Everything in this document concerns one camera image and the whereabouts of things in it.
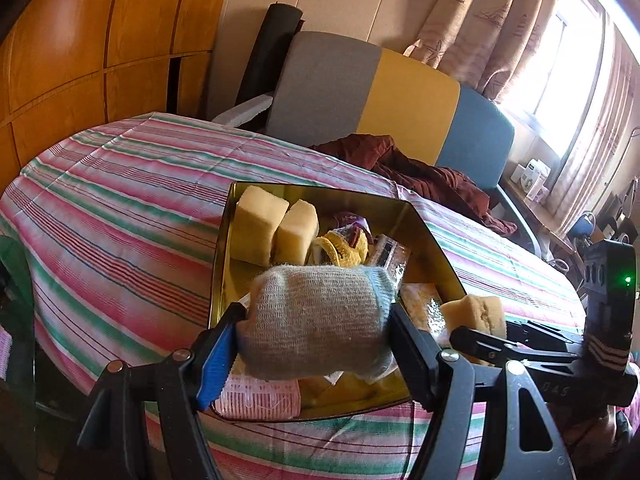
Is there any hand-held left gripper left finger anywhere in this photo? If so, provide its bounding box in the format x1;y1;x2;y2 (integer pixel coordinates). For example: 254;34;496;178
75;302;248;480

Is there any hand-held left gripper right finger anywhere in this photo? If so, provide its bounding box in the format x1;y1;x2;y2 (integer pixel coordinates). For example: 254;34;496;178
390;305;576;480

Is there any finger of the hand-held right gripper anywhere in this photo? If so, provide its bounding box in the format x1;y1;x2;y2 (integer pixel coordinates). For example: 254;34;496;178
506;321;583;346
449;326;585;377

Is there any yellow sponge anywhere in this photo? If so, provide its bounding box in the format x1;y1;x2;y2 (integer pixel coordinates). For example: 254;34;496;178
232;185;291;265
440;294;508;341
274;199;321;267

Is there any orange packet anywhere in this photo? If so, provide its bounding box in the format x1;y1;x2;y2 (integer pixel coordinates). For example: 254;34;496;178
402;282;448;341

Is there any pink packet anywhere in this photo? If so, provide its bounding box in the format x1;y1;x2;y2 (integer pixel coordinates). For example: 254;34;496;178
212;375;303;421

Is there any gold box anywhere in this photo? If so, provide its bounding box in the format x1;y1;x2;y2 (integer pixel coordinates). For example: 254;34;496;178
207;181;468;422

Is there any clear green snack packet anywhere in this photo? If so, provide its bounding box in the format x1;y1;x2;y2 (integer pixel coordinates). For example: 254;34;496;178
370;234;411;281

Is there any grey sock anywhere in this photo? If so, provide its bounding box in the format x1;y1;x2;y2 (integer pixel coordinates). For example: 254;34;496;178
235;264;401;381

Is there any yellow sock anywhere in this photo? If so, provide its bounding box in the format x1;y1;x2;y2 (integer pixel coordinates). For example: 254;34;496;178
312;225;373;268

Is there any blue object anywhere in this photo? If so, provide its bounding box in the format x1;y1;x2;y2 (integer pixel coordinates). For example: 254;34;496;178
570;212;596;238

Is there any wooden side table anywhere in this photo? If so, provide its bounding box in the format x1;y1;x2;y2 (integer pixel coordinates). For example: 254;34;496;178
500;180;576;256

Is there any striped tablecloth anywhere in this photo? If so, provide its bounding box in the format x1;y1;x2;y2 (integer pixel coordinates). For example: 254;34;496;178
0;111;588;480

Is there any dark red garment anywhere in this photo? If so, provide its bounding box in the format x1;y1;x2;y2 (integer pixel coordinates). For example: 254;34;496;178
310;134;518;237

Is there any window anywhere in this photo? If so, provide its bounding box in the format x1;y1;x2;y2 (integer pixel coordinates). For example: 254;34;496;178
500;0;616;161

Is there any grey yellow blue chair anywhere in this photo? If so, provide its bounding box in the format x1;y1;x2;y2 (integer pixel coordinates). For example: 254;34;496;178
212;31;543;256

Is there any patterned beige curtain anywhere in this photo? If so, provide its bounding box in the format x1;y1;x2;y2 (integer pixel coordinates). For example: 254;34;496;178
402;0;640;221

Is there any black rolled mat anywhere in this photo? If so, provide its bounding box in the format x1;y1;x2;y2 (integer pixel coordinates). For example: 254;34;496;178
235;2;306;108

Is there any wooden wardrobe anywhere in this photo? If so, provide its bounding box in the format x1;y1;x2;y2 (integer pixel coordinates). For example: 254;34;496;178
0;0;236;186

